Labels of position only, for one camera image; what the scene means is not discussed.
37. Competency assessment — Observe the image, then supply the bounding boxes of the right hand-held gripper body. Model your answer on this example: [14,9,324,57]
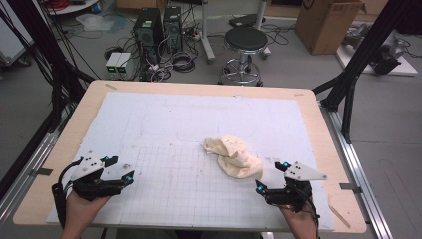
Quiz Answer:
[265,161,327,213]

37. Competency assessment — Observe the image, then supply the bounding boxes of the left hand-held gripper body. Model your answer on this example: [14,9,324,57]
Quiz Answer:
[70,150,128,202]

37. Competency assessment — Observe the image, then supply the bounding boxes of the cream cloth with white tag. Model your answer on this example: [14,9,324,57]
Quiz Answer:
[202,134,264,180]

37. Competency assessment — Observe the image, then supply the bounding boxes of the person's right hand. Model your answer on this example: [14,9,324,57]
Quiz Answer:
[278,205,317,233]

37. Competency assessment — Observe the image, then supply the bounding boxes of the person's left hand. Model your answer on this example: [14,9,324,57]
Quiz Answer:
[64,191,112,230]

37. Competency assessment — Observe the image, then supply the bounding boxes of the grey tape piece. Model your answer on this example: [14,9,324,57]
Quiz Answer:
[29,167,54,177]
[339,182,363,194]

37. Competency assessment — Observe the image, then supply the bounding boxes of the white gridded mat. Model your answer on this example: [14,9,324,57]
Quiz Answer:
[46,91,336,232]

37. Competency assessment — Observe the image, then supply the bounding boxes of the white power supply unit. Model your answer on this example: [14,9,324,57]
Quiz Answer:
[105,52,123,81]
[116,52,134,80]

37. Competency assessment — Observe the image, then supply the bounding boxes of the black round stool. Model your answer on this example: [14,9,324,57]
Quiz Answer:
[218,26,269,88]

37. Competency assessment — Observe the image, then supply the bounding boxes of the large black computer tower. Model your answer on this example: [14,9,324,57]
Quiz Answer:
[133,7,165,66]

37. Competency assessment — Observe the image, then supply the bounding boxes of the clear plastic bag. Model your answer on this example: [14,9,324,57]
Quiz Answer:
[75,13,115,33]

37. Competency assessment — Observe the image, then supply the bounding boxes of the brown cardboard box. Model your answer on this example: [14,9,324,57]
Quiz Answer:
[294,0,366,56]

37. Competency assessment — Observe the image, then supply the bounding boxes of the slim black computer tower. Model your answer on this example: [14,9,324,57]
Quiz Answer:
[163,5,183,53]

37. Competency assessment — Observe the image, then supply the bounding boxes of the flat black floor device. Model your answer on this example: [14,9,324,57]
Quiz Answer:
[228,13,267,28]

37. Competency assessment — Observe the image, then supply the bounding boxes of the white table leg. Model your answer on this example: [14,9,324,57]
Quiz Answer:
[200,0,217,64]
[255,0,272,59]

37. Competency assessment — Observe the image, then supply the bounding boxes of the grey panel on stand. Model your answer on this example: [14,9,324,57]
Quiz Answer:
[0,13,34,66]

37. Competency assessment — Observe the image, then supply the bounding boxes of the dark grey robot device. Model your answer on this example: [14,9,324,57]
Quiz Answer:
[342,23,411,76]

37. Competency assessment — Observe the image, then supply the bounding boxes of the round white table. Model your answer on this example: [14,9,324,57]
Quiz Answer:
[46,0,101,16]

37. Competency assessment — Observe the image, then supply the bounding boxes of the white board base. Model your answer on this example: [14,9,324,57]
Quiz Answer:
[336,39,419,78]

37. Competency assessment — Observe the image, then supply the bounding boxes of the aluminium rail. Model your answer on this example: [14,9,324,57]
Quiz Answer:
[319,101,394,239]
[0,132,61,227]

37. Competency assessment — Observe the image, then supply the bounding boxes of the coiled black cables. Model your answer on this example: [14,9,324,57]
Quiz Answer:
[170,51,197,74]

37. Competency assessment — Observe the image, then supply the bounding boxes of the black metal frame stand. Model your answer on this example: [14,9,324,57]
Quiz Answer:
[312,0,416,144]
[0,0,96,133]

